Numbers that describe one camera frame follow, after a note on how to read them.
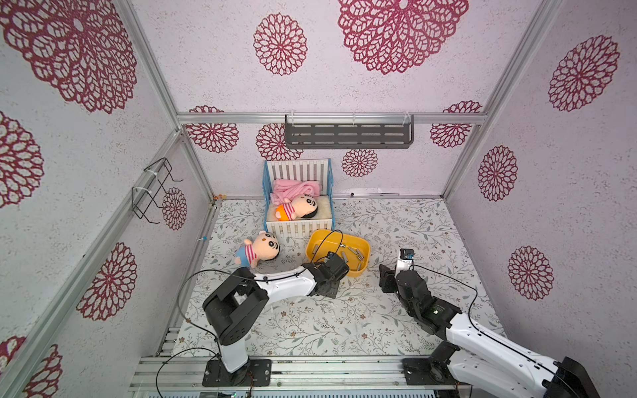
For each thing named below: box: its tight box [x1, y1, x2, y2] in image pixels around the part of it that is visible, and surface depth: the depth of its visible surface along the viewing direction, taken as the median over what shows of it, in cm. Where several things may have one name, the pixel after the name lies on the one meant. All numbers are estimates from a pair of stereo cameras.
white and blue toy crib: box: [262, 159, 336, 236], surface depth 109 cm
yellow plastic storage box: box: [306, 228, 370, 277], surface depth 103 cm
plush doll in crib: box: [275, 194, 318, 222], surface depth 103 cm
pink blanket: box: [270, 179, 323, 206], surface depth 112 cm
